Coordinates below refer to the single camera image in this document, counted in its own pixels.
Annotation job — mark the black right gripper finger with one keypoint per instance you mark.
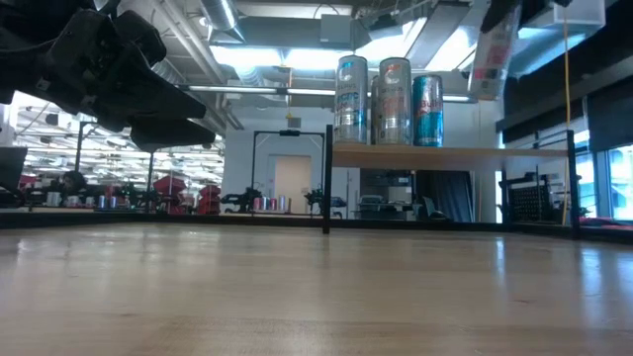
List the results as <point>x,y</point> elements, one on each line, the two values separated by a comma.
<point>536,6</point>
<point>499,12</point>

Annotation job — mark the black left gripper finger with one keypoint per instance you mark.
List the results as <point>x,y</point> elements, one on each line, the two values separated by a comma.
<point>148,101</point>
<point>173,136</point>

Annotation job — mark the blue silver Red Bull can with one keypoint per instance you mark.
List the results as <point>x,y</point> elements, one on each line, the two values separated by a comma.
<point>427,111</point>

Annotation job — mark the orange print Celsius can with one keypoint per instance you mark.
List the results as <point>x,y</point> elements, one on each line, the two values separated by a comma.
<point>394,99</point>

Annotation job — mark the blue print Celsius can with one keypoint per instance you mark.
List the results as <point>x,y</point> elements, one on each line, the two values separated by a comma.
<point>351,99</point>

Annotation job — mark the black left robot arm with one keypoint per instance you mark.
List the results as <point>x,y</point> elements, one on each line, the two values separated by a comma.
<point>25,49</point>

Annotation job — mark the black background robot arm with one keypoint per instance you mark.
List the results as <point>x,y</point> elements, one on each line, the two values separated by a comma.
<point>314,198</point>
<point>242,200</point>

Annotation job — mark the wooden shelf with black legs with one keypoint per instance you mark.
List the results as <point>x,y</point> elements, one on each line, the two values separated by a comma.
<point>445,158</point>

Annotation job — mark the red storage bin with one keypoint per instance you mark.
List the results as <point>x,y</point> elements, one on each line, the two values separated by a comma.
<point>170,187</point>
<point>210,200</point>

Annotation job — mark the small pink can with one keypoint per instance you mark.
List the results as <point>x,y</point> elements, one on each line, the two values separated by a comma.
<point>272,204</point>
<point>257,204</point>

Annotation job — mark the person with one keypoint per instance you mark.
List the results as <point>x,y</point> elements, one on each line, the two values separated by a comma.
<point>74,182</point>

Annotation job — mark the grey hanging box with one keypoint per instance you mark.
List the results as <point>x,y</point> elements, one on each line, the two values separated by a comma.
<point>294,122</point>

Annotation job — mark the interior door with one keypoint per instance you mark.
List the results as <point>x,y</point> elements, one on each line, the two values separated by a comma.
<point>292,183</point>

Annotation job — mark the small silver can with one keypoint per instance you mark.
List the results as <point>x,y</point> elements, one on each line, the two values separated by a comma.
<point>282,203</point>

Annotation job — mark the black window blind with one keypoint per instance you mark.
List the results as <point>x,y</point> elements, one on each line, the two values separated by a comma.
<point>610,123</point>

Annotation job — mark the black monitor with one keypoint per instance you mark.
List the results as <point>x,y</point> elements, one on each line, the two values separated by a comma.
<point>12,168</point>

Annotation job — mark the black curtain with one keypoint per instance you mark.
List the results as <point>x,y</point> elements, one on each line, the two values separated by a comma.
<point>450,193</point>

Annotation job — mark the black pegboard cart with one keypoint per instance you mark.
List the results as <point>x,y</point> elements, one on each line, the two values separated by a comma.
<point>526,203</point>

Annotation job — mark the black office chair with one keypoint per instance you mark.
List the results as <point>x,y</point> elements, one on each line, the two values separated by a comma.
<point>435,210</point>

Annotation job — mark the background desk with equipment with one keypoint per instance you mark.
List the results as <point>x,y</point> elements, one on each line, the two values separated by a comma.
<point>386,207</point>

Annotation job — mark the red floor mat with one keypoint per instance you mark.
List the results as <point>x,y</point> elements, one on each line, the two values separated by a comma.
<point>608,223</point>

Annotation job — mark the black stand frame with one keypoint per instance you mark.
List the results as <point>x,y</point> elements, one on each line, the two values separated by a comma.
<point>151,173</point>
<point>289,132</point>

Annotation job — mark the black metal table frame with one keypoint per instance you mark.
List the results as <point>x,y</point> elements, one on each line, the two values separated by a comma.
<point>222,220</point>

